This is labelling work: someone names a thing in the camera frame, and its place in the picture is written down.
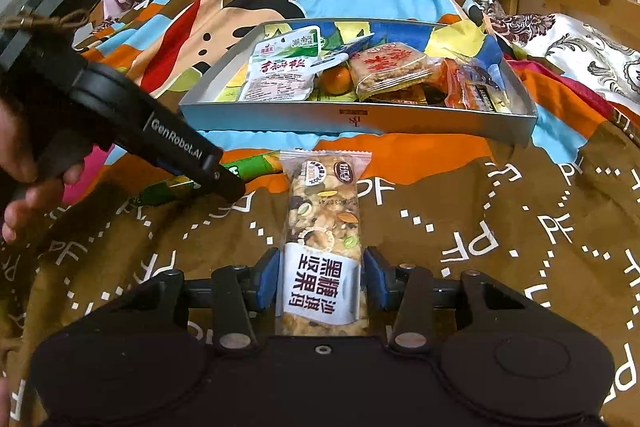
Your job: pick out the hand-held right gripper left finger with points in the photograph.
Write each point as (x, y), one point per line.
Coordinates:
(269, 279)

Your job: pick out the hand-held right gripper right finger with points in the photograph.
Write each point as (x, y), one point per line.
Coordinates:
(376, 279)

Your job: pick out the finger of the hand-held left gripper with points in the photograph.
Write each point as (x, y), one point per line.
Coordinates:
(227, 187)

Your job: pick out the green stick snack packet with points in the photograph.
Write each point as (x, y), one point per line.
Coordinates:
(255, 164)

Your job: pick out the clear nut bar packet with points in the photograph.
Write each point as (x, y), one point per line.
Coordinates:
(322, 227)

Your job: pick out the white packet with green print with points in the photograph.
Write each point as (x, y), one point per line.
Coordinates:
(277, 77)

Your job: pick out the grey box with dinosaur drawing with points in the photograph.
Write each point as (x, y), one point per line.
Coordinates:
(350, 119)

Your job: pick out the orange tangerine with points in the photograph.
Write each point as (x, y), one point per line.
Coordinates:
(337, 81)

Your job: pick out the red gold snack packet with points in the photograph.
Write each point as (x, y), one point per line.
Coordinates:
(405, 96)

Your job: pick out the rice cracker packet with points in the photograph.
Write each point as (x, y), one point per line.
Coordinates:
(390, 67)

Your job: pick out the yellow green snack packet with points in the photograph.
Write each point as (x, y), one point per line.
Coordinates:
(492, 99)

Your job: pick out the clear packet with orange snack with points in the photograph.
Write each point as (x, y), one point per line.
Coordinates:
(467, 82)

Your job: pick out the person's left hand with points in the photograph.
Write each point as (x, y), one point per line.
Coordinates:
(35, 207)

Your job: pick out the colourful printed blanket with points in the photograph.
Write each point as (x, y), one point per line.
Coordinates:
(475, 207)

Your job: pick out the floral white pillow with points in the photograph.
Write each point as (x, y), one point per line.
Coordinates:
(575, 47)

